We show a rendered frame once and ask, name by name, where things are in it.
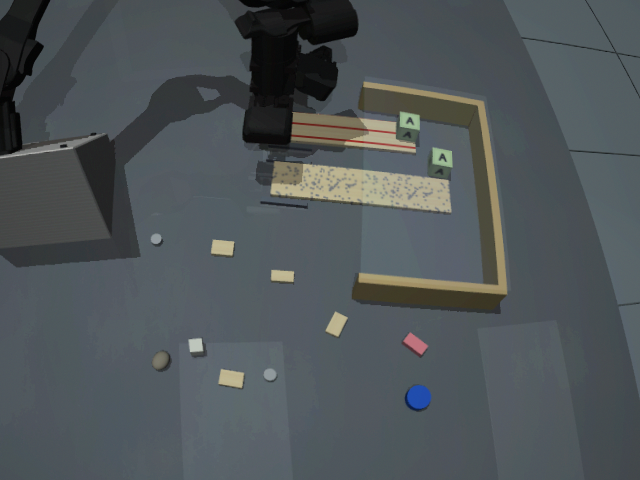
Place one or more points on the pink rectangular block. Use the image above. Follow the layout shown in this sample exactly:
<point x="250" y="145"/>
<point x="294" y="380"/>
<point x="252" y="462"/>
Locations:
<point x="414" y="344"/>

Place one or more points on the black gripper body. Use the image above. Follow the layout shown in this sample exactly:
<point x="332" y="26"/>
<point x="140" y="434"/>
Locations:
<point x="270" y="122"/>

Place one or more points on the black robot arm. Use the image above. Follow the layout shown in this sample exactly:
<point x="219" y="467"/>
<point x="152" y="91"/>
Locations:
<point x="274" y="32"/>

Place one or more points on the blue cylinder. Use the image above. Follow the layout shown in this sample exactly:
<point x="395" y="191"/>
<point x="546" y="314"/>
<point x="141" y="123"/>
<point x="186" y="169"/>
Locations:
<point x="418" y="397"/>

